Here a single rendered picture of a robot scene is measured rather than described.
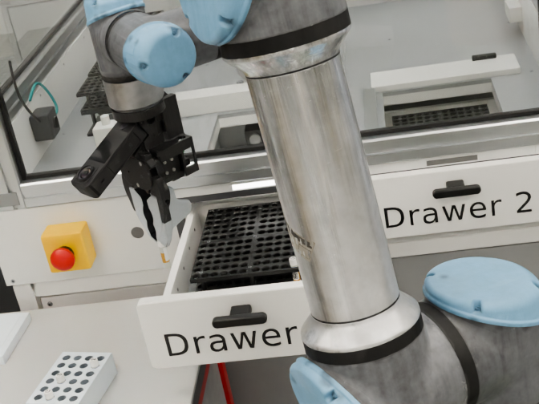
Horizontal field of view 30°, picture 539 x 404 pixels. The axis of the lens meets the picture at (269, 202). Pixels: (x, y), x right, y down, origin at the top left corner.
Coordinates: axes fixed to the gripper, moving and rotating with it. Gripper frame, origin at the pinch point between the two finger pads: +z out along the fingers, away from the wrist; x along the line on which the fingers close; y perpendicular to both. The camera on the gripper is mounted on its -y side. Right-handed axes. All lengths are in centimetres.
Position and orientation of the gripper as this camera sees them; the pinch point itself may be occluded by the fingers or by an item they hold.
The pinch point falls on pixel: (157, 239)
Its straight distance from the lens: 142.9
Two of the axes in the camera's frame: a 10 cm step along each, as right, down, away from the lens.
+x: -6.6, -2.4, 7.1
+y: 7.3, -4.2, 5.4
